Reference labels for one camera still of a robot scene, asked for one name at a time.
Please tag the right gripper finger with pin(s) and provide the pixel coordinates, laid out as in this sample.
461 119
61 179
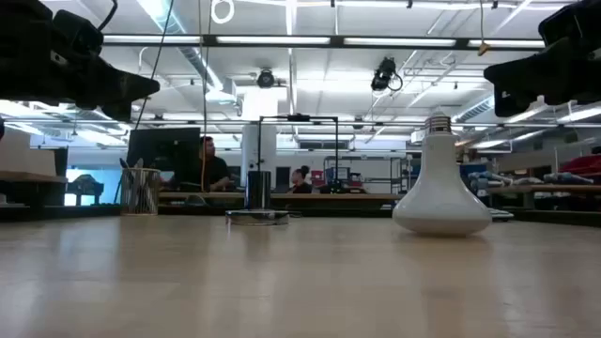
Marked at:
530 75
507 104

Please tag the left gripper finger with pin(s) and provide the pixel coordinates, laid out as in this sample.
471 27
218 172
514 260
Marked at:
122 87
119 112

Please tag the white reflector lightbulb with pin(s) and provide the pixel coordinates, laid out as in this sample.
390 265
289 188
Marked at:
439 197

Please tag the chrome lamp socket base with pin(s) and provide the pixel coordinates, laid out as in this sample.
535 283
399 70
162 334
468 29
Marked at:
258 190

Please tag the dark pen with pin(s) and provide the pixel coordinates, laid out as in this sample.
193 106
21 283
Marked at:
124 163

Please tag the black computer monitor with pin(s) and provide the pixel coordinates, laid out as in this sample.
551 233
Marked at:
159 148

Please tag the grey wrapped bundle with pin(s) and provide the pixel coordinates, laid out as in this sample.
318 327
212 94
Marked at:
568 178
495 178

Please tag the red bin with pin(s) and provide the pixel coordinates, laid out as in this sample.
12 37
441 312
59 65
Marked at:
584 165

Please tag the wooden workbench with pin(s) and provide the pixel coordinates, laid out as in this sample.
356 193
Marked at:
554 188

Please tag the white box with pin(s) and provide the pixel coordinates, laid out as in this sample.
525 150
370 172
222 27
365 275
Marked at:
23 155

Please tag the white desk calculator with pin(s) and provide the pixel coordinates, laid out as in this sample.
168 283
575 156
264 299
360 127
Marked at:
502 215

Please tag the person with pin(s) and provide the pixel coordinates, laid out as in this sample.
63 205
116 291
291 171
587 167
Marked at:
213 173
301 184

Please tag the wooden desk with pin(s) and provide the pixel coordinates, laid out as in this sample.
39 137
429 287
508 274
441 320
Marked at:
328 198

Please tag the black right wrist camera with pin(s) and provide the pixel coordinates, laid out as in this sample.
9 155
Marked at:
577 21

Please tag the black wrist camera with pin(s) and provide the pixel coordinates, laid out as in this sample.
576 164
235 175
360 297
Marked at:
77 35
577 21

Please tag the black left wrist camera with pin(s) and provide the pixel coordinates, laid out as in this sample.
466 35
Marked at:
77 35

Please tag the black camera on mount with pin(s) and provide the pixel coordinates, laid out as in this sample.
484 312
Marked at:
384 72

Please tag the round black ceiling camera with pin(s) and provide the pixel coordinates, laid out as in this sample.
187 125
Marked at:
265 79

